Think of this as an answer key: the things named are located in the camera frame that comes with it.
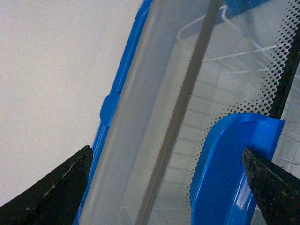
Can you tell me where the white wire freezer basket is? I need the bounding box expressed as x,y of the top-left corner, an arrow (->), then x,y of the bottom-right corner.
119,0 -> 300,225

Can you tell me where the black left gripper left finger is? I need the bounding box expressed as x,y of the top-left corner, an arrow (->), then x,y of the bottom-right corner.
0,145 -> 93,225

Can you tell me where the white blue chest freezer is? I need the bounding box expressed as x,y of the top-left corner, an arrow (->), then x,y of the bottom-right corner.
72,0 -> 300,225

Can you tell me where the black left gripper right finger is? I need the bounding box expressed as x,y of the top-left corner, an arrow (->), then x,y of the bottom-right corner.
242,148 -> 300,225

